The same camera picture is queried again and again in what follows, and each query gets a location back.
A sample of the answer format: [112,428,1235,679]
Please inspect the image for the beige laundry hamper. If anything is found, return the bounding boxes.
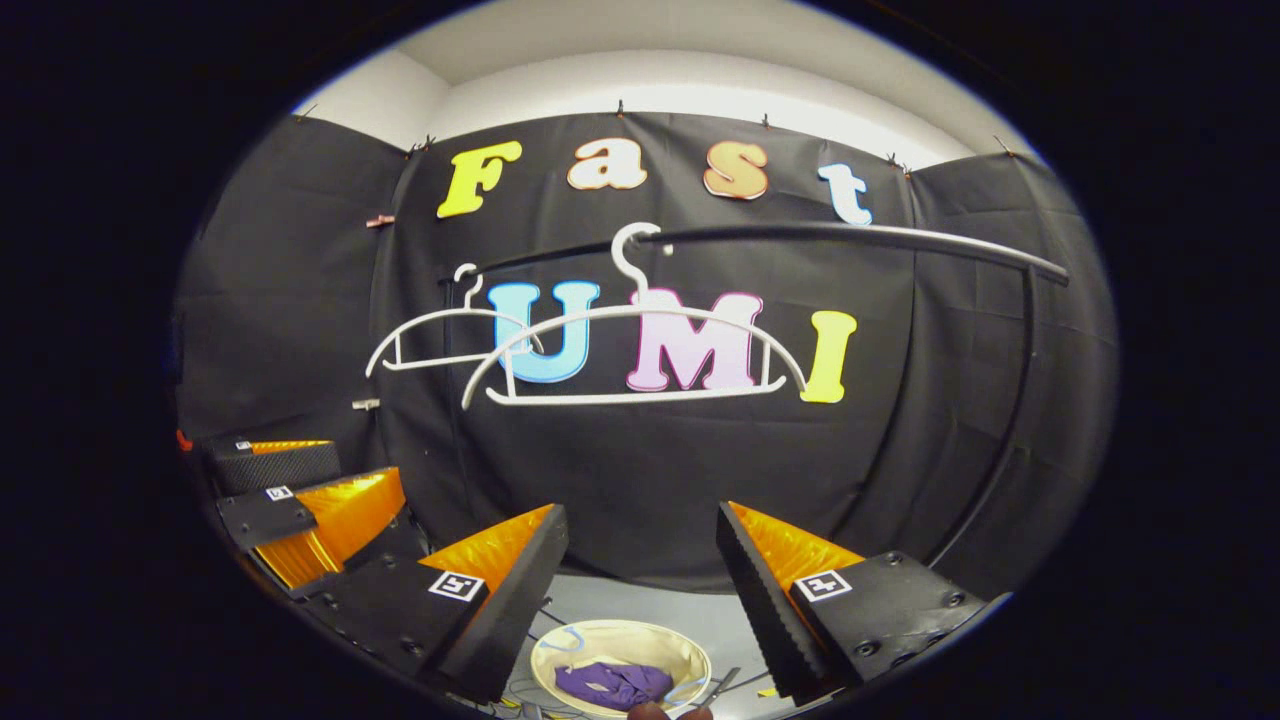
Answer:
[530,618,713,719]

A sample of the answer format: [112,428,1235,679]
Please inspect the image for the white clothes hanger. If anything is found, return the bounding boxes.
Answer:
[462,222,809,409]
[365,263,546,379]

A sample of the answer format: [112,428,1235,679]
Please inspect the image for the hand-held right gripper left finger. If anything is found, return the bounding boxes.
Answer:
[295,503,571,704]

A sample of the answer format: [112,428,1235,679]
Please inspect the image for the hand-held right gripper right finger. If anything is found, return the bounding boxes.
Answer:
[715,500,1011,701]

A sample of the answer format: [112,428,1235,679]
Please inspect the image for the black clothes rack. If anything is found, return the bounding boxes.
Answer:
[438,222,1071,571]

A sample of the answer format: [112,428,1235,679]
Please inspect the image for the purple ribbed shirt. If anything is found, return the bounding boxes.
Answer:
[555,660,676,713]

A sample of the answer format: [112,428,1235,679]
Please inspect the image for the black backdrop cloth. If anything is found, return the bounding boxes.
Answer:
[175,110,1119,601]

